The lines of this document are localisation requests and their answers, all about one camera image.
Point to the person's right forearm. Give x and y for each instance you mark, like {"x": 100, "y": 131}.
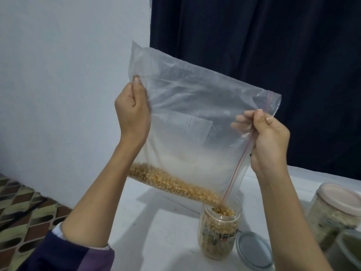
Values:
{"x": 293, "y": 225}

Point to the person's right hand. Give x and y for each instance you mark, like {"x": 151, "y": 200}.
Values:
{"x": 271, "y": 145}

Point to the pink round lid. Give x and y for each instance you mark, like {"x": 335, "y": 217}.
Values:
{"x": 341, "y": 197}

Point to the blue round lid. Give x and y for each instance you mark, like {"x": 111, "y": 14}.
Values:
{"x": 255, "y": 250}

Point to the person's left hand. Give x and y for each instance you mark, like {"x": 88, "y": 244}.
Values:
{"x": 134, "y": 115}

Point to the dark navy curtain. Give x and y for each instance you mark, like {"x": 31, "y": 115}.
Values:
{"x": 254, "y": 59}

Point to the person's left forearm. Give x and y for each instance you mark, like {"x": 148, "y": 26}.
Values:
{"x": 99, "y": 200}

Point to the transparent jar blue lid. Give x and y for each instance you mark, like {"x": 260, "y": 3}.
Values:
{"x": 219, "y": 237}

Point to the zip bag of corn kernels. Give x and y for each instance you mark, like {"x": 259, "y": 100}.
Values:
{"x": 197, "y": 127}

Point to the transparent jar pink lid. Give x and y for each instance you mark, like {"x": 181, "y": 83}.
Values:
{"x": 333, "y": 214}

